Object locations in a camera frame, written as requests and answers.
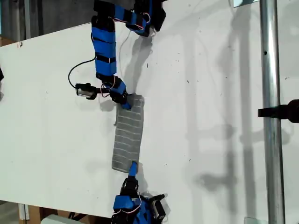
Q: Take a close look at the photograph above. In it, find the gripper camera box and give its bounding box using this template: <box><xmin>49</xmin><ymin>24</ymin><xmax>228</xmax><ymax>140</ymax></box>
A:
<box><xmin>151</xmin><ymin>200</ymin><xmax>167</xmax><ymax>220</ymax></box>
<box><xmin>75</xmin><ymin>83</ymin><xmax>93</xmax><ymax>98</ymax></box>

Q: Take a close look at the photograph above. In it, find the black clamp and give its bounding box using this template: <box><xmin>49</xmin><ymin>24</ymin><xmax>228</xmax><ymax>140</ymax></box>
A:
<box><xmin>257</xmin><ymin>99</ymin><xmax>299</xmax><ymax>124</ymax></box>

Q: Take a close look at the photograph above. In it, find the brown cardboard box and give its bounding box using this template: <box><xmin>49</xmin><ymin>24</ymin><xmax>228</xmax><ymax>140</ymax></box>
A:
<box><xmin>28</xmin><ymin>205</ymin><xmax>113</xmax><ymax>224</ymax></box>

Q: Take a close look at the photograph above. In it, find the white plastic object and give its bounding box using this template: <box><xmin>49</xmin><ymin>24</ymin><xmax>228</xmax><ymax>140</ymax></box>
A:
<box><xmin>41</xmin><ymin>214</ymin><xmax>78</xmax><ymax>224</ymax></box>

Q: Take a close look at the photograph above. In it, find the black camera cable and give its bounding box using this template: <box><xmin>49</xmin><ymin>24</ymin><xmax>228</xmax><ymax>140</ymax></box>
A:
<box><xmin>67</xmin><ymin>57</ymin><xmax>97</xmax><ymax>89</ymax></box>

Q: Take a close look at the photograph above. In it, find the white table leg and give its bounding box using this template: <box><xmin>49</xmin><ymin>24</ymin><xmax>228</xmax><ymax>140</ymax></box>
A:
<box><xmin>18</xmin><ymin>203</ymin><xmax>30</xmax><ymax>221</ymax></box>

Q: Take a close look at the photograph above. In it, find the steel post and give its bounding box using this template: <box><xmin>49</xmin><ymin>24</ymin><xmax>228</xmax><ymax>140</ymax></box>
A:
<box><xmin>259</xmin><ymin>0</ymin><xmax>287</xmax><ymax>224</ymax></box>

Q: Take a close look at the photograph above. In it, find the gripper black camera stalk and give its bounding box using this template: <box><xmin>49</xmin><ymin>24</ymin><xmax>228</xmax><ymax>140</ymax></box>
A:
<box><xmin>149</xmin><ymin>193</ymin><xmax>166</xmax><ymax>203</ymax></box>
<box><xmin>88</xmin><ymin>85</ymin><xmax>110</xmax><ymax>100</ymax></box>

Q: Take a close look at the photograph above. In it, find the grey striped microfibre towel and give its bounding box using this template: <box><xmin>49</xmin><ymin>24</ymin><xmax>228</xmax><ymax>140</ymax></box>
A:
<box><xmin>111</xmin><ymin>93</ymin><xmax>145</xmax><ymax>174</ymax></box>

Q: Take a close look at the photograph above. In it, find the gripper red white wire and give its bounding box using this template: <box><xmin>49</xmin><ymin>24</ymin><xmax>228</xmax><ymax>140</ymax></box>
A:
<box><xmin>113</xmin><ymin>195</ymin><xmax>143</xmax><ymax>214</ymax></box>
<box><xmin>100</xmin><ymin>76</ymin><xmax>116</xmax><ymax>98</ymax></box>

